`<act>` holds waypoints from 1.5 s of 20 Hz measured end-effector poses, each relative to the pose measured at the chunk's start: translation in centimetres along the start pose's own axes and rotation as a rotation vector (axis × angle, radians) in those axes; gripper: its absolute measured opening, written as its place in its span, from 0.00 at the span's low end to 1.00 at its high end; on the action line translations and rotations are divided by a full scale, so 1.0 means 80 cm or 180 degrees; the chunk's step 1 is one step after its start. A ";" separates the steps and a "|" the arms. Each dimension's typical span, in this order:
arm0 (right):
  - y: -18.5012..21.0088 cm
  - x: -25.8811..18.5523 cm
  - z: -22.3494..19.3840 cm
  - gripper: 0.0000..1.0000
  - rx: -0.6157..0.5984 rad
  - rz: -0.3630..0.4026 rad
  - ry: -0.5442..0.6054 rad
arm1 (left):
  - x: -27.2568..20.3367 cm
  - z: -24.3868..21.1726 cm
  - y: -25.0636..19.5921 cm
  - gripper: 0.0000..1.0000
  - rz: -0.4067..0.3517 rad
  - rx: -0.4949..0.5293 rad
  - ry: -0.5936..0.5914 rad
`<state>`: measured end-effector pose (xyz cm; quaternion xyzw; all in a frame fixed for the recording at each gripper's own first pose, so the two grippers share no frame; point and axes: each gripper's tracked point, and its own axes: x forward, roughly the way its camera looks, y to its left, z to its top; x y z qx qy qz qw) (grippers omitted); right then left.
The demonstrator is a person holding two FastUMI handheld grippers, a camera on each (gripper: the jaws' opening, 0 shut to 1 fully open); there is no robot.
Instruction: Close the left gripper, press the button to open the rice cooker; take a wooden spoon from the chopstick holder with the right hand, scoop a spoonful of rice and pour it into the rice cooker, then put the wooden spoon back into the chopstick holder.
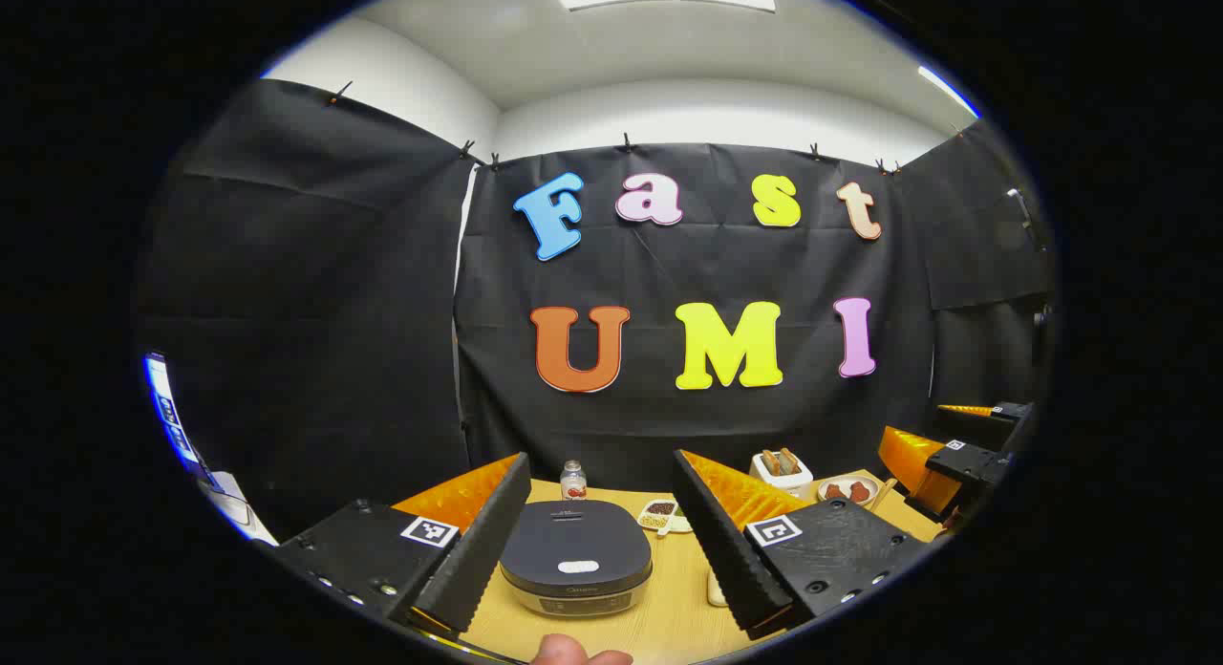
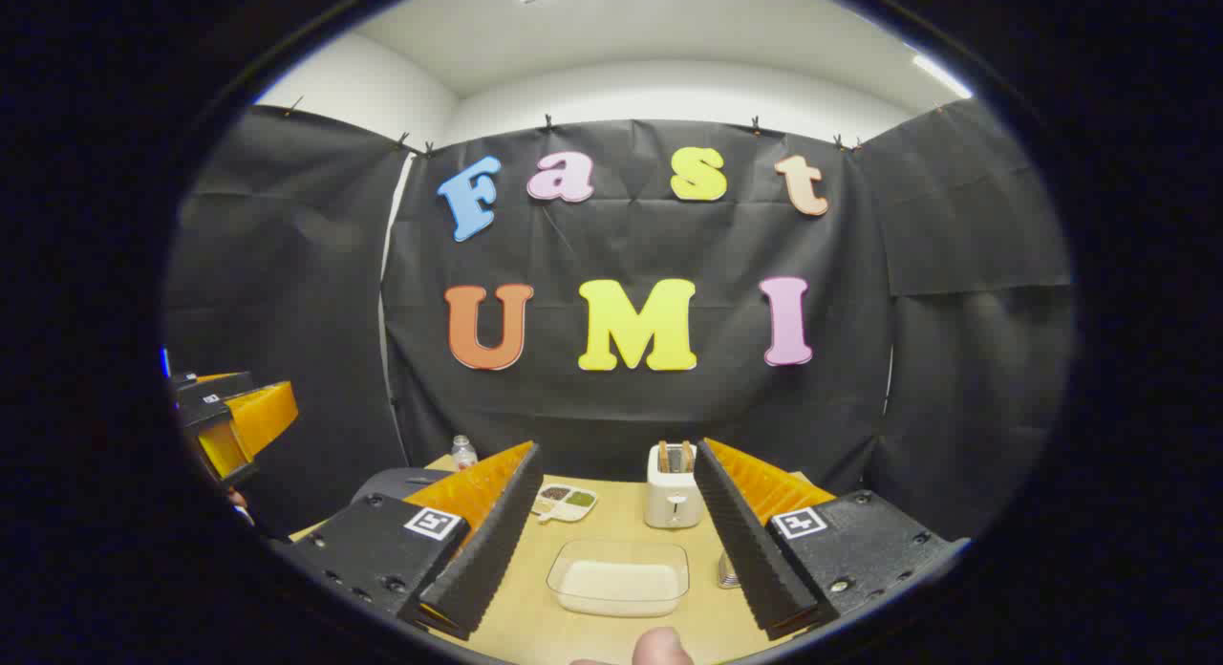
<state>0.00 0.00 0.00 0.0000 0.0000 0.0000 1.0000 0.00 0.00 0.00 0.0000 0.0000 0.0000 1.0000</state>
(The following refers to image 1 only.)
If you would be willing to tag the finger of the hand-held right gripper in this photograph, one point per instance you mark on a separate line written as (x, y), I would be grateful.
(908, 460)
(965, 411)

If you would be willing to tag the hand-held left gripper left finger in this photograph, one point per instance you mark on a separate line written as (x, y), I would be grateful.
(482, 550)

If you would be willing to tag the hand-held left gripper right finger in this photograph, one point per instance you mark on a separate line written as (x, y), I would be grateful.
(726, 550)

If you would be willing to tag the clear box of rice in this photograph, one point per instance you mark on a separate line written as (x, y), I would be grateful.
(717, 589)

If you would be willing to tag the wooden spoon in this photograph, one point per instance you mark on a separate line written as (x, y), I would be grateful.
(885, 493)

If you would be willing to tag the dark grey rice cooker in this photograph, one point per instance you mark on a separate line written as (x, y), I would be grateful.
(573, 550)

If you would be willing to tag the brown meat slice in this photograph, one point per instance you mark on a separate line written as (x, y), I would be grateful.
(861, 492)
(834, 492)

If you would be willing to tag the small white plate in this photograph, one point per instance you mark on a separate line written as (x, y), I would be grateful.
(848, 491)

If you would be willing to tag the white divided grain dish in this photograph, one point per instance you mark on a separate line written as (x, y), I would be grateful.
(661, 516)

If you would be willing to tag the white toaster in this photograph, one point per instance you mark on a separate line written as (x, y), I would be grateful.
(783, 476)

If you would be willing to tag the brown toast slice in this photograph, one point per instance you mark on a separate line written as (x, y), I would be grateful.
(768, 461)
(788, 460)

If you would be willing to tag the small clear bottle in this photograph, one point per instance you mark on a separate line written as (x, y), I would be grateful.
(573, 482)

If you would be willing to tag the white device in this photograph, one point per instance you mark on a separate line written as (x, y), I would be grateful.
(234, 507)

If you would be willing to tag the black backdrop cloth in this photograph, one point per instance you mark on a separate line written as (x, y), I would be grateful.
(315, 292)

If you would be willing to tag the computer monitor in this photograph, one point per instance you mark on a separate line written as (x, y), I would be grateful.
(170, 407)

